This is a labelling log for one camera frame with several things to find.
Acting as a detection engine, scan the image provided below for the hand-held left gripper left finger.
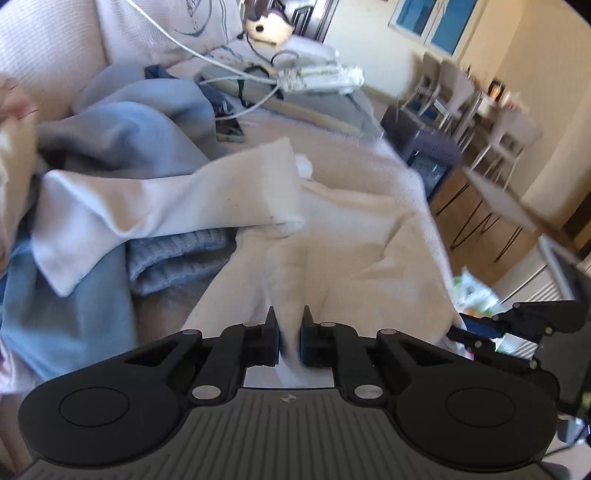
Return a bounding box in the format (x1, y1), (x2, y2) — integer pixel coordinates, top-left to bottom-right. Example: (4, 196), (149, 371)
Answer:
(124, 305), (281, 407)

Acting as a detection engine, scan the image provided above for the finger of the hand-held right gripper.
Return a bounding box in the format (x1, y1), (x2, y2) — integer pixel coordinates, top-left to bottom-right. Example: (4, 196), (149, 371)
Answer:
(459, 300), (589, 340)
(445, 328), (541, 370)

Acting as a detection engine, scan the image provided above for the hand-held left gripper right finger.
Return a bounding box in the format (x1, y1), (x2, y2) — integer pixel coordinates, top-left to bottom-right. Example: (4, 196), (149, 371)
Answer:
(299, 305), (455, 406)

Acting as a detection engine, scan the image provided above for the white sweatshirt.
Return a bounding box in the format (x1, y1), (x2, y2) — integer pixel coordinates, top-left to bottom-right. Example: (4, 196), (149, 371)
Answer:
(30, 136), (455, 388)

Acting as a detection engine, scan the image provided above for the white ribbed cabinet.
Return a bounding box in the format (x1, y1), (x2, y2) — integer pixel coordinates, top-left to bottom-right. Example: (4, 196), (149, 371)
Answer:
(501, 235), (591, 324)

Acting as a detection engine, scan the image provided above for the light blue knit sweater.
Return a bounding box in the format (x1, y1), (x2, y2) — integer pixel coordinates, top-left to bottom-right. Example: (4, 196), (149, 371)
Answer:
(127, 226), (238, 296)

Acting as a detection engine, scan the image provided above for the grey hairpin-leg coffee table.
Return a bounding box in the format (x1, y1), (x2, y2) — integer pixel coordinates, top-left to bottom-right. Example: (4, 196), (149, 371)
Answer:
(436, 168), (550, 264)

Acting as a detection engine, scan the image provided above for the dark purple heater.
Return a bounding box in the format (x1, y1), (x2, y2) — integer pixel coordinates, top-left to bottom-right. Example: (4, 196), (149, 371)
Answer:
(381, 104), (465, 204)

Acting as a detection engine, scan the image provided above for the grey dining chair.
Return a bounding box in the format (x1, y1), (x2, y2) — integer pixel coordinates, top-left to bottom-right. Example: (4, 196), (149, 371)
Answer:
(438, 60), (485, 139)
(406, 51), (444, 107)
(475, 108), (546, 190)

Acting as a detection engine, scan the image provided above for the phone with green case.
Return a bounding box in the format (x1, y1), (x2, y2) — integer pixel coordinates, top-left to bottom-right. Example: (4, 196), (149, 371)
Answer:
(215, 117), (245, 144)

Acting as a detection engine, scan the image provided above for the dining table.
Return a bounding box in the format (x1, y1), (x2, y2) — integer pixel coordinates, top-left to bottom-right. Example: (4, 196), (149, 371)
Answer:
(471, 78), (513, 121)

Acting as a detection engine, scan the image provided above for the beige long pillow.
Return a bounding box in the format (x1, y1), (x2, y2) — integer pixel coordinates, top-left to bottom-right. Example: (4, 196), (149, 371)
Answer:
(245, 95), (352, 130)

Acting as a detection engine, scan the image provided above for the grey cushion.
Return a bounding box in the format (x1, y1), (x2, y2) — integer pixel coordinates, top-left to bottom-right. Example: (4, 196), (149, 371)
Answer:
(203, 65), (384, 139)

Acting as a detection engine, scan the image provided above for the white power strip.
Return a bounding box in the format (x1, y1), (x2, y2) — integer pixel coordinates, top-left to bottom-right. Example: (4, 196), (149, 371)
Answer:
(276, 65), (365, 95)

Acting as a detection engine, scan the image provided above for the pink garment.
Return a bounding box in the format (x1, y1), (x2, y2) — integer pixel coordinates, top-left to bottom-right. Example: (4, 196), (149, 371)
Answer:
(0, 337), (35, 398)

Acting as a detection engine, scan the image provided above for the dark blue garment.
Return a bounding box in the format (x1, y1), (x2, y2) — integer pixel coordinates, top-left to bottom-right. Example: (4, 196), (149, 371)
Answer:
(144, 64), (232, 112)

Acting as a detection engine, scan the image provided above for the window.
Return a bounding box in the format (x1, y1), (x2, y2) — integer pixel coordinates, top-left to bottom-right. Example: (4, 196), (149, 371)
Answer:
(388, 0), (485, 56)

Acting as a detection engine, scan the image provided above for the cream round toy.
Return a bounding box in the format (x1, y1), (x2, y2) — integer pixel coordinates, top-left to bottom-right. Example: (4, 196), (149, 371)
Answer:
(242, 7), (296, 47)

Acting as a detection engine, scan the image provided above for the brown entrance door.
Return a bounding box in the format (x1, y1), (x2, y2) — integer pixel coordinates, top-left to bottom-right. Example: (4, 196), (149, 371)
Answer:
(286, 0), (340, 42)

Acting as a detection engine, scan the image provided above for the printed white back cushion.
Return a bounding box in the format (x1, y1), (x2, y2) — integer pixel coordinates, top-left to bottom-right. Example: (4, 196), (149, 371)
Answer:
(95, 0), (245, 70)

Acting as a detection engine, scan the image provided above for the black power cable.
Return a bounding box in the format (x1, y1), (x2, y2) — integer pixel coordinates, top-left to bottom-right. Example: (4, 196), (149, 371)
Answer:
(240, 32), (301, 93)

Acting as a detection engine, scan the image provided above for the white cable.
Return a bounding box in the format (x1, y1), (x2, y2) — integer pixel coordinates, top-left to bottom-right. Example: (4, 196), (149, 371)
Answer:
(124, 0), (284, 112)

